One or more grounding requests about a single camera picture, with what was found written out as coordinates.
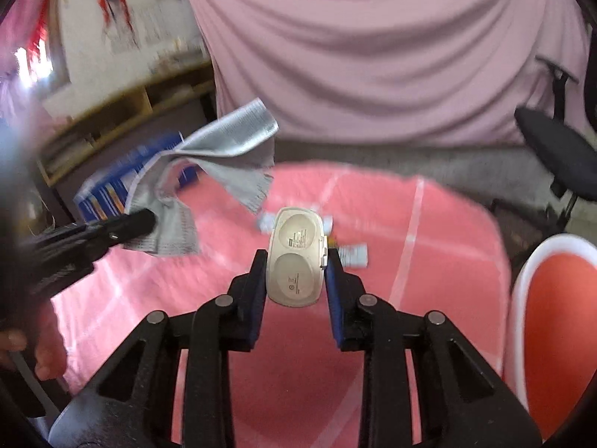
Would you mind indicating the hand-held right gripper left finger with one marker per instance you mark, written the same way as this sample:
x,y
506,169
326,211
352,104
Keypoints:
x,y
256,298

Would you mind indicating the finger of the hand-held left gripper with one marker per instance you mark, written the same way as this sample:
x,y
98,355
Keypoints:
x,y
133,225

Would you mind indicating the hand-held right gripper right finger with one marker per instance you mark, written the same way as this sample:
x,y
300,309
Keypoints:
x,y
334,298

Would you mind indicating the small white green packet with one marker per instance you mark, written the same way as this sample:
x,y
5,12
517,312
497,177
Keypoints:
x,y
354,255

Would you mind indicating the white oval plastic case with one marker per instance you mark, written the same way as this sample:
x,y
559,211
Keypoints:
x,y
296,261

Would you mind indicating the pink basket with white rim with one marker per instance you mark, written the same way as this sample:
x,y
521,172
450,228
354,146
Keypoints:
x,y
555,326

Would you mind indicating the person's left hand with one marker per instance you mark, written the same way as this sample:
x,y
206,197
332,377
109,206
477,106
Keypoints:
x,y
46,336

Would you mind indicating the blue cardboard box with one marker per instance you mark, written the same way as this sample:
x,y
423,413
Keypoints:
x,y
107,191

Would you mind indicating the pink checked tablecloth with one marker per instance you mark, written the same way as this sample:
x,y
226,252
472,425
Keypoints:
x,y
419,266

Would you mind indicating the red hanging tassel decoration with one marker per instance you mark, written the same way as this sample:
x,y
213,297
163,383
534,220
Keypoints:
x,y
114,4

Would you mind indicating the pink hanging sheet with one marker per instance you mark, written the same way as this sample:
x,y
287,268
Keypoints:
x,y
373,56

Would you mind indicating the black office chair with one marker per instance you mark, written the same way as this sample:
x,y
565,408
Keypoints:
x,y
559,149

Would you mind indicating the wooden wall shelf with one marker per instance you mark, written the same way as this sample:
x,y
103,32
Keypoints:
x,y
126,112

